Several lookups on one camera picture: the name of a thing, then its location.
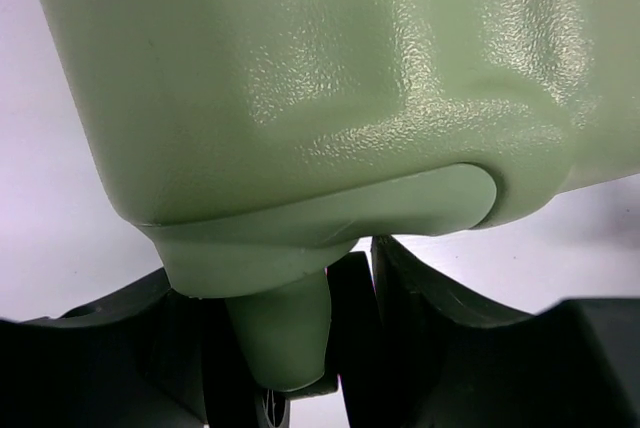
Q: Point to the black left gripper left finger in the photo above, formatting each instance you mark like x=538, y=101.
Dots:
x=127, y=359

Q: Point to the light green suitcase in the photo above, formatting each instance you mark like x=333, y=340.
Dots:
x=256, y=143

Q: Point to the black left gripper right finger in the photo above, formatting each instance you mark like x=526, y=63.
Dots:
x=419, y=349

